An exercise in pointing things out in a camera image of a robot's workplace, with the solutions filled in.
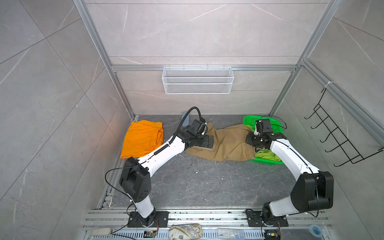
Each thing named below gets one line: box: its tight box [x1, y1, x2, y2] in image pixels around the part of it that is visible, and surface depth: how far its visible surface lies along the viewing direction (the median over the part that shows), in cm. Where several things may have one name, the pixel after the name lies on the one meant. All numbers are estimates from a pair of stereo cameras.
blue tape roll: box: [309, 224, 323, 237], surface depth 72 cm
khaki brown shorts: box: [184, 122, 256, 162], surface depth 96 cm
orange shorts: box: [121, 120, 164, 159], surface depth 106 cm
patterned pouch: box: [168, 223, 203, 240], surface depth 69 cm
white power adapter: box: [91, 227, 111, 235], surface depth 69 cm
